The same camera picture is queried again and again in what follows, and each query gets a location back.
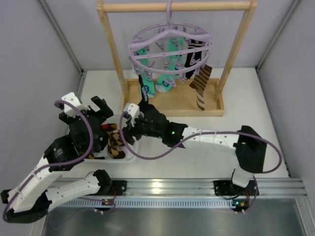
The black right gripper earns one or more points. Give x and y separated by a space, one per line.
146 112

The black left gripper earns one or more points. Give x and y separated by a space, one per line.
93 112

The brown argyle sock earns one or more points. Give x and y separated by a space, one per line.
115 142

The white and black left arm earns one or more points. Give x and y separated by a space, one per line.
34 197

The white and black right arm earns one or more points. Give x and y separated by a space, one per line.
246 145

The purple round clip hanger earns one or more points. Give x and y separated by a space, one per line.
155 40

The orange argyle sock in basket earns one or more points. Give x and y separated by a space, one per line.
90 157

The white plastic basket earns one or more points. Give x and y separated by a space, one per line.
103 156

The wooden hanging rack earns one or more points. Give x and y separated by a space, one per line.
180 101

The mint green sock right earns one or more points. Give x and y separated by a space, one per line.
165 82

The mint green sock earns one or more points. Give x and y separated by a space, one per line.
138 70
165 82

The mint green sock left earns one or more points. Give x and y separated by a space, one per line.
138 70

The brown striped sock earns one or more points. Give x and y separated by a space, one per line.
199 83

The black white striped sock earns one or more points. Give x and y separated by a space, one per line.
196 56

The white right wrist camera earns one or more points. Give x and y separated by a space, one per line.
131 112

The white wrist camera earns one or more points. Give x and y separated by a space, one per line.
131 112
75 101

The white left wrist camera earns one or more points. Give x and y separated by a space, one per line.
75 101

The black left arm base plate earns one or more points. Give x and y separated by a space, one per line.
118 188

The grey slotted cable duct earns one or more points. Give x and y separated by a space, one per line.
154 203

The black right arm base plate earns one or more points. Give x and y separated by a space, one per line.
226 188

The aluminium mounting rail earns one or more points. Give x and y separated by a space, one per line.
204 187

